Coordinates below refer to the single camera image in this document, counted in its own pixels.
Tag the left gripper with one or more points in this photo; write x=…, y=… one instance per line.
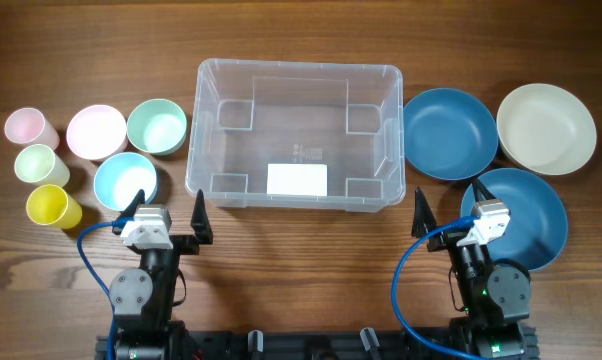
x=203, y=232

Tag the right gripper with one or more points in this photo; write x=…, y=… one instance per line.
x=425, y=220

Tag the light blue plastic bowl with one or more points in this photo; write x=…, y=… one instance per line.
x=119, y=178

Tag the dark blue plate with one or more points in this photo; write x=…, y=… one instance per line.
x=538, y=229
x=449, y=134

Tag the cream plastic plate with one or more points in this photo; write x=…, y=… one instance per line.
x=546, y=129

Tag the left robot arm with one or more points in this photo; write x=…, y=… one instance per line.
x=143, y=297

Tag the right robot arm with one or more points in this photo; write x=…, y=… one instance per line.
x=494, y=294

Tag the clear plastic storage container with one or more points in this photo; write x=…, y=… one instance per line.
x=248, y=114

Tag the mint green plastic bowl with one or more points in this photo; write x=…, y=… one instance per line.
x=157, y=126

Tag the pink plastic bowl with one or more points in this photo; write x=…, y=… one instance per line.
x=97, y=132

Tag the yellow plastic cup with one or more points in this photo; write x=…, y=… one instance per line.
x=51, y=205

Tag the pale green plastic cup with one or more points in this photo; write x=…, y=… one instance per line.
x=38, y=165

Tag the pink plastic cup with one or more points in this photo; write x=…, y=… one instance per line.
x=28, y=126

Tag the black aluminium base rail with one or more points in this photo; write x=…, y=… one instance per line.
x=224, y=345

